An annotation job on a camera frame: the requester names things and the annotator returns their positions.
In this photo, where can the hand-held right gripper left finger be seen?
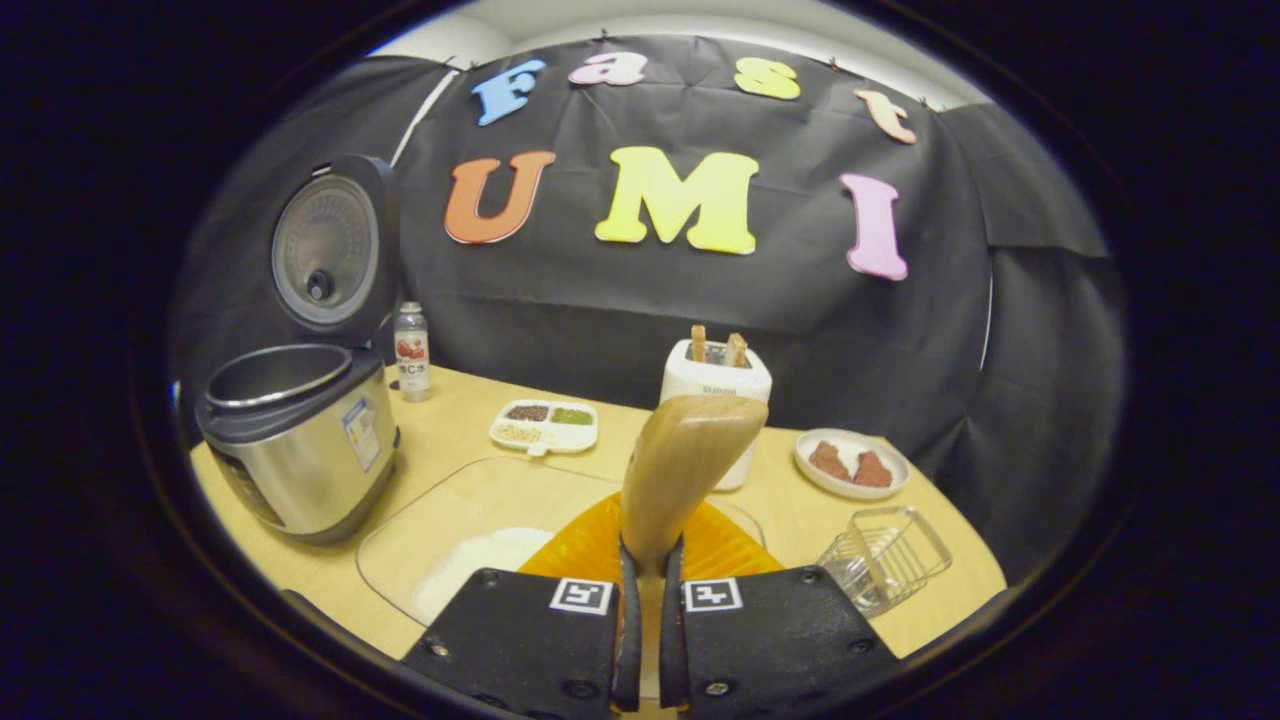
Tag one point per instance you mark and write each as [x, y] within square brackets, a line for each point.
[627, 650]

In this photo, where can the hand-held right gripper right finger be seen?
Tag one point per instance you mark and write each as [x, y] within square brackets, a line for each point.
[672, 650]

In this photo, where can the wooden spoon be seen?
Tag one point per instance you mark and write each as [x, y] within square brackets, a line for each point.
[680, 460]

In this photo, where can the silver black rice cooker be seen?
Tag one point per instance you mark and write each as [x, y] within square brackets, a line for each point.
[300, 460]

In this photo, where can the clear plastic rice container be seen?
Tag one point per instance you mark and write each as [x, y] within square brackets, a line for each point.
[450, 500]

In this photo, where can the white divided bean dish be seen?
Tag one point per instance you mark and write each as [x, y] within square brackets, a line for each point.
[545, 438]

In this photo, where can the white round plate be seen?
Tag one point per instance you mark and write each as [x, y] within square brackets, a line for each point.
[850, 490]

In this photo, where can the brown meat piece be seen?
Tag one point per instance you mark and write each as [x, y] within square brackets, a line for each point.
[872, 470]
[830, 461]

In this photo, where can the white toaster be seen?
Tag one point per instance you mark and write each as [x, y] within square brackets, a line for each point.
[700, 380]

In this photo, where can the toast slice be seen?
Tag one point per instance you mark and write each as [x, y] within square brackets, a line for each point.
[698, 343]
[736, 350]

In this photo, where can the clear drink bottle red label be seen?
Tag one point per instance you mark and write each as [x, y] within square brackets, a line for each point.
[412, 350]

